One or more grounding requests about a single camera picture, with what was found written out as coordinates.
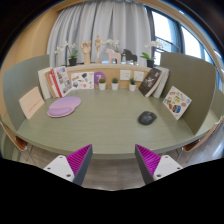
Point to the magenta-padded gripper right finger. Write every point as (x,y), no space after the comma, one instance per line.
(150,160)

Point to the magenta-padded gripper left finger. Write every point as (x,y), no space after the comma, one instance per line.
(78,160)

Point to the black computer mouse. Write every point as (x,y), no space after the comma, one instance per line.
(147,118)

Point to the purple mouse pad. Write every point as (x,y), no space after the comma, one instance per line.
(65,105)

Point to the wooden chair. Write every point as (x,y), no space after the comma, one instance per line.
(200,141)
(18,142)

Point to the white sticker sheet with food stickers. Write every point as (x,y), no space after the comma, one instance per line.
(176,102)

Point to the beige card with text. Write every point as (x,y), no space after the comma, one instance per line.
(31,102)

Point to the small succulent in white pot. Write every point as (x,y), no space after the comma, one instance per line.
(115,86)
(102,86)
(132,87)

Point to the black book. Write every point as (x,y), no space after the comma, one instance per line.
(149,81)

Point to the white rectangular sticker sheet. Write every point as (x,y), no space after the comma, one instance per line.
(82,81)

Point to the white books stack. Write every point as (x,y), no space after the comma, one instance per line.
(162,81)

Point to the brown book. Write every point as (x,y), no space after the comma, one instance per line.
(50,85)

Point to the red-spined photo book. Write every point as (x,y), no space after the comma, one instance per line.
(61,80)

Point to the large white book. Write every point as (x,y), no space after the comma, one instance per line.
(42,83)

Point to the purple round number sign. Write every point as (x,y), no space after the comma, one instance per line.
(98,76)

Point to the green desk partition panel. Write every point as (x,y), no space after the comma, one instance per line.
(20,76)
(218,101)
(190,76)

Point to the wooden desk back shelf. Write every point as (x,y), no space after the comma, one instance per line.
(110,67)

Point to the white orchid in black pot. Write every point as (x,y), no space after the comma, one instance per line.
(113,42)
(150,62)
(72,61)

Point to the dark wooden horse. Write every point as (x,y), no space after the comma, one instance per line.
(130,55)

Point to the pink wooden horse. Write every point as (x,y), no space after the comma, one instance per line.
(113,56)

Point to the wooden hand model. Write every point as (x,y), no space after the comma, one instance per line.
(86,50)

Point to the wooden mannequin figure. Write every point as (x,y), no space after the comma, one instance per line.
(98,45)

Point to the dark-framed window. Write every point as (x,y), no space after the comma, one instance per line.
(168,36)

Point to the grey curtain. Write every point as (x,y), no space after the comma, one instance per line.
(110,23)

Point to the white wall socket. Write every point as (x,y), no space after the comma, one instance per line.
(138,76)
(125,75)

